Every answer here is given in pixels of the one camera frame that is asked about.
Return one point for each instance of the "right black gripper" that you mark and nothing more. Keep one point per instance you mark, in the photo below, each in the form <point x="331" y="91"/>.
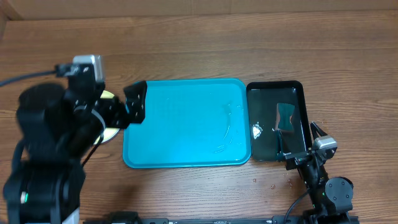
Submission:
<point x="297" y="160"/>

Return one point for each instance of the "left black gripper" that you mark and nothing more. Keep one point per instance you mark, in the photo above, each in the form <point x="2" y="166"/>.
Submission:
<point x="135" y="102"/>

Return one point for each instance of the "green sponge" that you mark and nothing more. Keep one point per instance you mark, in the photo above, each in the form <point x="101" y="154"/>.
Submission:
<point x="284" y="114"/>

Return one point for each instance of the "yellow-green plate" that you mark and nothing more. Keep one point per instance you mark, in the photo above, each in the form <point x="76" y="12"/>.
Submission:
<point x="108" y="133"/>

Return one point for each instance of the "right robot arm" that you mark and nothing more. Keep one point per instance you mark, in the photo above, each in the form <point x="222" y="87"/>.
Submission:
<point x="331" y="197"/>

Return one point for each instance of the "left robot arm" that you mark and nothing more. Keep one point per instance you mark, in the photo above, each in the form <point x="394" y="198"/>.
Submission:
<point x="61" y="128"/>

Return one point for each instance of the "black rectangular tray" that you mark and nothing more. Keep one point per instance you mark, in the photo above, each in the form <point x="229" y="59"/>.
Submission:
<point x="263" y="98"/>

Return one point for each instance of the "teal plastic tray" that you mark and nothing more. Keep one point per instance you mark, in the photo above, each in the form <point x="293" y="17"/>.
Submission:
<point x="190" y="123"/>

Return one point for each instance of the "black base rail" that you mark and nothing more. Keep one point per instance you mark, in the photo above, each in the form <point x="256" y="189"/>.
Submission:
<point x="132" y="218"/>

